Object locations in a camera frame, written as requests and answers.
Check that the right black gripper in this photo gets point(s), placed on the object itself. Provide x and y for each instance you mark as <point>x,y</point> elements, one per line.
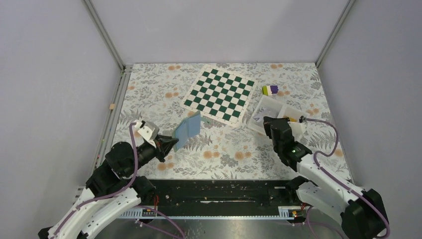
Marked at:
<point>267,120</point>

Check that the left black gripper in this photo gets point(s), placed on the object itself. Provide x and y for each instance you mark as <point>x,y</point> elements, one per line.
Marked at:
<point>164,144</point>

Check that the white blue credit card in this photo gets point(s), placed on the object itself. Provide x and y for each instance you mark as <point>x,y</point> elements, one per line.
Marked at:
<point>258,118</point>

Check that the green leather card holder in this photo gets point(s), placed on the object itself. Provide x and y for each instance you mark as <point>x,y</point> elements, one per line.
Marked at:
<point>187,128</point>

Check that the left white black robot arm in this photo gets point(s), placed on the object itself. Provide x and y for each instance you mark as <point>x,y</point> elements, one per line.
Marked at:
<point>112,189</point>

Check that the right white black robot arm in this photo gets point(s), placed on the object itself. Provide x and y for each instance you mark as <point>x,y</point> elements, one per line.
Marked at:
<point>360,212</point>

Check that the clear plastic compartment tray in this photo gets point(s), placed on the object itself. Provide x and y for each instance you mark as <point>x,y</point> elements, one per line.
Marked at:
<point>275,108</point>

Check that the green purple toy block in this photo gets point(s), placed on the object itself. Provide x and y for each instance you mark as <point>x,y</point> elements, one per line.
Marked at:
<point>270,90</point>

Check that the green white chessboard mat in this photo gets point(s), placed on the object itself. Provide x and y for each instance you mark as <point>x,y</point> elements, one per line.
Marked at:
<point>220,95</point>

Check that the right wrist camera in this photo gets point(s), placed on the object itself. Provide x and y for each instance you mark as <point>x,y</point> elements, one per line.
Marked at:
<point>298,126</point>

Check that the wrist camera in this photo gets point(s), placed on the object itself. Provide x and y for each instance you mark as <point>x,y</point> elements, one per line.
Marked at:
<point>298,126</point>
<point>147,130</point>

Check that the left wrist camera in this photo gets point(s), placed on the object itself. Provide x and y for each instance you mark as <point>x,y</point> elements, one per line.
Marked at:
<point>147,130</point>

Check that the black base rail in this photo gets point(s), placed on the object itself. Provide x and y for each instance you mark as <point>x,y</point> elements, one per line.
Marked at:
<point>220,199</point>

